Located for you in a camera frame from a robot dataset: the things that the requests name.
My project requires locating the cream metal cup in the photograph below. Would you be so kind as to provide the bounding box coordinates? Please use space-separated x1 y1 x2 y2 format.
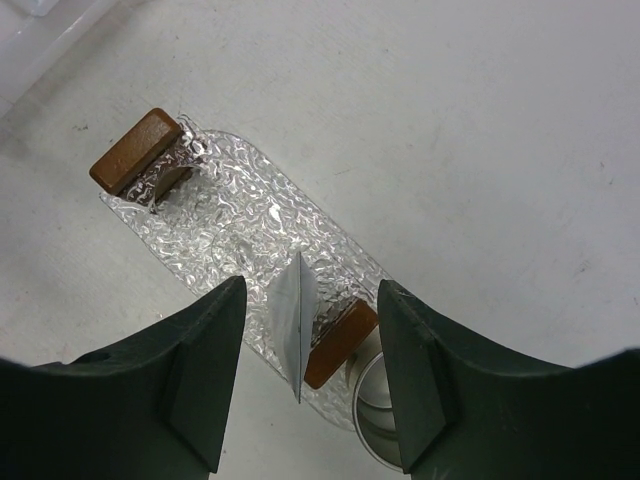
347 351 402 472

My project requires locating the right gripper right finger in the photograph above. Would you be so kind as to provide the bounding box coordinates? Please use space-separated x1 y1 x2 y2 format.
377 280 639 479

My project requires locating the white dark-cap toothpaste tube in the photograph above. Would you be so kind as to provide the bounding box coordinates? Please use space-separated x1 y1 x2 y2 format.
267 251 318 404

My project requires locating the clear plastic organizer box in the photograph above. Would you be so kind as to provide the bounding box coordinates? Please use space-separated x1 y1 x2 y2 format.
1 0 116 114

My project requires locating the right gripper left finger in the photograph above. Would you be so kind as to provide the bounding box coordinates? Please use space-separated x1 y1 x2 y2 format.
1 276 247 479

